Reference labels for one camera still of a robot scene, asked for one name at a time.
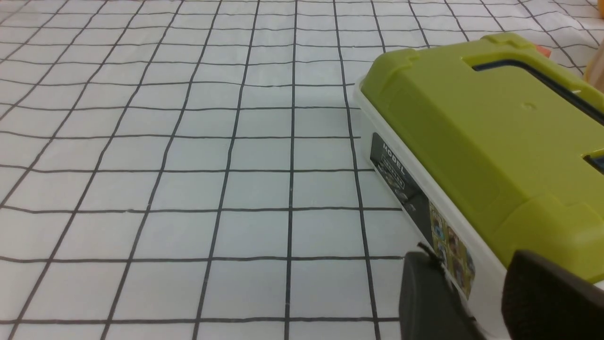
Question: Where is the green lidded plastic box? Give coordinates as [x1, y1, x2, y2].
[354, 33, 603, 340]

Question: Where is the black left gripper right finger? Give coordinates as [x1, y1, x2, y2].
[501, 250, 604, 340]

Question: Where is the white grid tablecloth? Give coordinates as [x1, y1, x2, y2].
[0, 0, 603, 340]

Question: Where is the orange foam cube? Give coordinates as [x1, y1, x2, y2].
[536, 45, 552, 58]

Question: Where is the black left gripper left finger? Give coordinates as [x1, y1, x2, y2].
[399, 251, 485, 340]

